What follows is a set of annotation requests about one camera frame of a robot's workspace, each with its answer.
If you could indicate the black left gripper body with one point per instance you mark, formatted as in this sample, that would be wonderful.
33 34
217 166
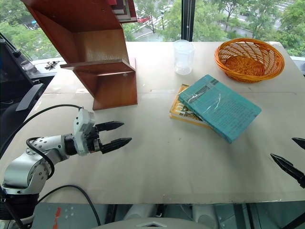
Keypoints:
94 140

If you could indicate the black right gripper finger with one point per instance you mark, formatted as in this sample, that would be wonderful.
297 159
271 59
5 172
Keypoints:
289 168
301 142

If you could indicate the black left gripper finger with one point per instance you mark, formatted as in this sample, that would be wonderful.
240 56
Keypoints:
110 125
116 144

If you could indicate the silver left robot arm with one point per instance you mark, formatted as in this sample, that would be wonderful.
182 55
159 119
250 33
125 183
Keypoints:
23 167

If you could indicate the yellow book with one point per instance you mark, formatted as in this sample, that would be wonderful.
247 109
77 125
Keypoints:
177 112

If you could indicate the brown wooden bookshelf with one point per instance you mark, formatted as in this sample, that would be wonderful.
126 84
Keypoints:
107 47

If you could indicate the teal book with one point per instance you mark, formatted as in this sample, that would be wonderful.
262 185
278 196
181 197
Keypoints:
221 109

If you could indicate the black table leg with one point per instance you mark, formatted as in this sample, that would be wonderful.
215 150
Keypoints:
244 217

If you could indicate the white cylinder under table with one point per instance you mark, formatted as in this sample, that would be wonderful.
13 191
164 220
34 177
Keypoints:
205 214
140 212

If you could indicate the black office chair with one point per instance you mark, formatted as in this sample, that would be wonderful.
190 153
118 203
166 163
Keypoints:
29 97

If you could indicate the small metal windowsill object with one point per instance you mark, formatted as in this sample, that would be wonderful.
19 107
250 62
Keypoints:
52 65

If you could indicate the grey rounded robot body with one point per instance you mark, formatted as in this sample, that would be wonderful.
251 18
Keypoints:
155 224

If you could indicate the orange wicker basket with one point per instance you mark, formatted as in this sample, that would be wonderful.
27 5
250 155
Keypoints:
247 64

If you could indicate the clear plastic cup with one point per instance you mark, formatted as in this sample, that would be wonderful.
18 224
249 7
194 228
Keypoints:
183 57

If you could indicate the black monitor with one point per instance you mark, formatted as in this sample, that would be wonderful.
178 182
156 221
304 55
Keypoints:
9 71

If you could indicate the red vehicle outside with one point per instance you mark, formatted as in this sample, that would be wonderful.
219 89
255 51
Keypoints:
143 19

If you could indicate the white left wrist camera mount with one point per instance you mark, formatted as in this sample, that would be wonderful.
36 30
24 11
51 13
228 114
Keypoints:
82 121

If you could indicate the black window frame post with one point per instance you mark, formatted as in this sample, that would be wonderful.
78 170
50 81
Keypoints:
185 19

